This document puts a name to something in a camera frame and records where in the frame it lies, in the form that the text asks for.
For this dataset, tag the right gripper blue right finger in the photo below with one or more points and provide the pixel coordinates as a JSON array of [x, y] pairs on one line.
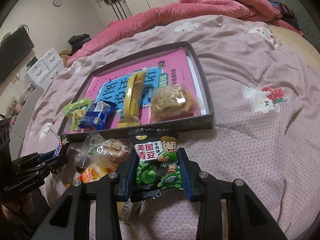
[[193, 189]]

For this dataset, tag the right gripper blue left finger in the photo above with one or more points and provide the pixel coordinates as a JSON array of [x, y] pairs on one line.
[[126, 178]]

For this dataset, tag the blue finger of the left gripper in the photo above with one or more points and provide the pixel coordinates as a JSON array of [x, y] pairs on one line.
[[52, 157]]

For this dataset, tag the brown snickers bar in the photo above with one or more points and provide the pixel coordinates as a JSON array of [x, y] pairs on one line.
[[62, 148]]

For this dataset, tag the clear brown pastry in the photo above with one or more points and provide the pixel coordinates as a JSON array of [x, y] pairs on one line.
[[99, 151]]

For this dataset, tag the green peas snack packet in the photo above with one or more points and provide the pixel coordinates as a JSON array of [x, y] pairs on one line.
[[159, 169]]

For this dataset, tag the orange cake packet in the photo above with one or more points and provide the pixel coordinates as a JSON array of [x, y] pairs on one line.
[[94, 172]]

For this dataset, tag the blue cookie packet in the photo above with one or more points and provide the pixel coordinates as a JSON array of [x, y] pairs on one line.
[[98, 115]]

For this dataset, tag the clear bag crispy noodles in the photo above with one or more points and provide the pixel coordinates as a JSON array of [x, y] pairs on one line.
[[172, 102]]

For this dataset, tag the yellow long snack bar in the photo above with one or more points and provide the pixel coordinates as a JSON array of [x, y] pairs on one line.
[[130, 113]]

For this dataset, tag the dark grey shallow box tray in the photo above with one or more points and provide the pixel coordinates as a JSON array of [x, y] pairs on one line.
[[205, 121]]

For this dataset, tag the white drawer cabinet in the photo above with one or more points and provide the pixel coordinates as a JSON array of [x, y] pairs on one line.
[[46, 69]]

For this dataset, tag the pink blue workbook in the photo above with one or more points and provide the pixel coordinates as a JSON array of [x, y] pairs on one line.
[[147, 90]]

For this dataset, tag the tan knitted blanket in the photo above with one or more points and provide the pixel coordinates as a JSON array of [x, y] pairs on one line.
[[65, 55]]

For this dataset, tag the mauve patterned bed cover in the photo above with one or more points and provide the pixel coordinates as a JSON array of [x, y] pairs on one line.
[[266, 111]]

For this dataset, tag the dark clothes pile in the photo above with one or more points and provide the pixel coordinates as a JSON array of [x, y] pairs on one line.
[[77, 42]]

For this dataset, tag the pink folded quilt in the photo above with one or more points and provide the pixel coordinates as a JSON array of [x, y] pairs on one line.
[[246, 10]]

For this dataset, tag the striped dark clothes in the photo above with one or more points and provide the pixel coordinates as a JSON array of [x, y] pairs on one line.
[[287, 14]]

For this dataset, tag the grey quilted headboard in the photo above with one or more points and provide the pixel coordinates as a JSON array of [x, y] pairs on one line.
[[311, 33]]

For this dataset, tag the black wall television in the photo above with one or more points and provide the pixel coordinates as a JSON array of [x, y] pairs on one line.
[[13, 49]]

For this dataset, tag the round wall clock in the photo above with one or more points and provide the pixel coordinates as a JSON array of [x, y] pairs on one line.
[[57, 3]]

